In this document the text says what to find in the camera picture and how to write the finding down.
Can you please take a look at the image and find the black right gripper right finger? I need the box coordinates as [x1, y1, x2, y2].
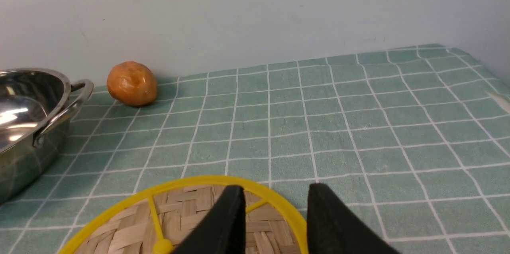
[306, 183, 399, 254]

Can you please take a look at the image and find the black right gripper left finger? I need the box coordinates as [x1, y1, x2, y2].
[172, 185, 246, 254]

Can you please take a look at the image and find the woven bamboo lid yellow rim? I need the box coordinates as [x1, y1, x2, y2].
[60, 175, 308, 254]

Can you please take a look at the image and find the stainless steel pot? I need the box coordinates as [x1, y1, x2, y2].
[0, 67, 94, 203]

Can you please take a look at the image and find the green checkered tablecloth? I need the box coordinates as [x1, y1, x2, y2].
[1, 44, 510, 254]

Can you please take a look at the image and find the brown potato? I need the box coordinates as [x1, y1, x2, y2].
[107, 61, 158, 107]

